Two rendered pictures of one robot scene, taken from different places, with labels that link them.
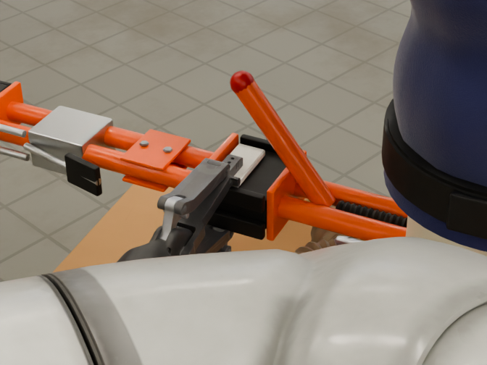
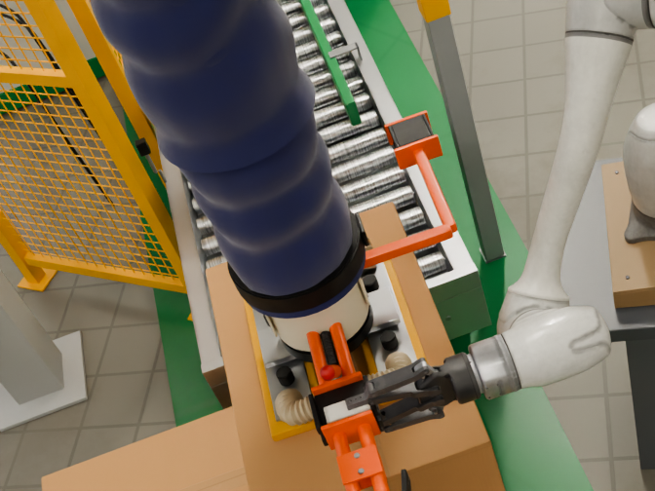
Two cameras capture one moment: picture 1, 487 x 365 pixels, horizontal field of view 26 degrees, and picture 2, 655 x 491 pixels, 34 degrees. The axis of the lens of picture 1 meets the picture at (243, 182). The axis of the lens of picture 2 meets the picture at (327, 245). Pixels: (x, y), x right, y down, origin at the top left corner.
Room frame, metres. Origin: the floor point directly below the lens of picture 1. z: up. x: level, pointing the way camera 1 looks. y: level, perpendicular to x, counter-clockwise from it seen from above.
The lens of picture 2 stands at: (1.19, 0.96, 2.52)
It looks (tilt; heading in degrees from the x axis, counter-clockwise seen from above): 44 degrees down; 248
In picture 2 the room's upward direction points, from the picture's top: 22 degrees counter-clockwise
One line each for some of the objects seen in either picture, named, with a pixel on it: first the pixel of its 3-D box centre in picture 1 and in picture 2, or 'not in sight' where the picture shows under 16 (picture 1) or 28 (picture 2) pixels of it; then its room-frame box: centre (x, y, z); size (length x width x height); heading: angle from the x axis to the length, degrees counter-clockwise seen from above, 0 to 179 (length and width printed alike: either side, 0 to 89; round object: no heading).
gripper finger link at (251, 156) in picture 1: (237, 166); (347, 408); (0.87, 0.01, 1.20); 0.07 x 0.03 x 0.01; 155
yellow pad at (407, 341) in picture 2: not in sight; (381, 316); (0.67, -0.19, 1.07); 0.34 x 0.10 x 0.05; 64
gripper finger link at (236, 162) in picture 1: (225, 164); (361, 396); (0.85, 0.02, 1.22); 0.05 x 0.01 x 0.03; 155
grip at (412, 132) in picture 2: not in sight; (413, 139); (0.40, -0.39, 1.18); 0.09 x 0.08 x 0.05; 154
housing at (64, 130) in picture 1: (72, 142); not in sight; (0.96, 0.18, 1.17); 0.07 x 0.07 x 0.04; 64
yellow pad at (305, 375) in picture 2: not in sight; (281, 350); (0.85, -0.28, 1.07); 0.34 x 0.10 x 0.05; 64
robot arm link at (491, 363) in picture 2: not in sight; (491, 367); (0.66, 0.10, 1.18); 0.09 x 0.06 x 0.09; 65
